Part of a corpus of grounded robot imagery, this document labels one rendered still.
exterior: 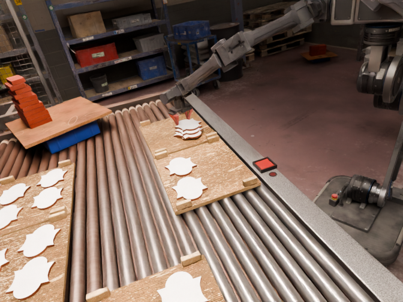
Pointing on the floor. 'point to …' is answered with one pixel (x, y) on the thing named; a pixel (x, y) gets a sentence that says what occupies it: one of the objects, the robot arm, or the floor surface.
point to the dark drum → (224, 32)
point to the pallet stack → (258, 17)
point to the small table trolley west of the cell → (191, 60)
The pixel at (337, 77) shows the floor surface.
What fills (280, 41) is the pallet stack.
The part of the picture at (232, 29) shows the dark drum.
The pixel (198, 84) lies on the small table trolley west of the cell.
